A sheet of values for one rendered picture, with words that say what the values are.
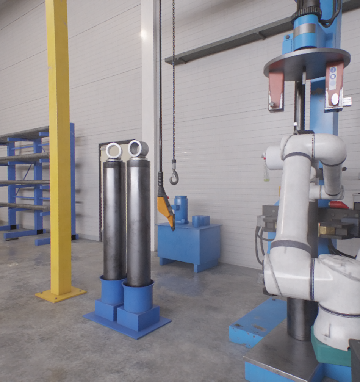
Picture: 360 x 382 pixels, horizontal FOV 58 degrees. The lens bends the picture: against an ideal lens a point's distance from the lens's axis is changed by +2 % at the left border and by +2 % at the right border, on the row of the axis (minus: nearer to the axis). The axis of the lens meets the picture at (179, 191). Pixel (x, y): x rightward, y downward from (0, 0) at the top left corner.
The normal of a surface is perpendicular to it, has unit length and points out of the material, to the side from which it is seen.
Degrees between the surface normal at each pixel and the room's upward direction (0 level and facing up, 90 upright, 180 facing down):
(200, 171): 90
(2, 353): 0
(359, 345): 0
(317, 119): 90
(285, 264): 58
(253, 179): 90
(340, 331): 68
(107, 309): 90
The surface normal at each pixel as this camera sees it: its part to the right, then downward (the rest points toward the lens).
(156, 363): 0.00, -1.00
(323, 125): -0.62, 0.02
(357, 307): 0.15, 0.04
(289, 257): -0.34, -0.51
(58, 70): 0.78, 0.01
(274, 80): -0.38, 0.03
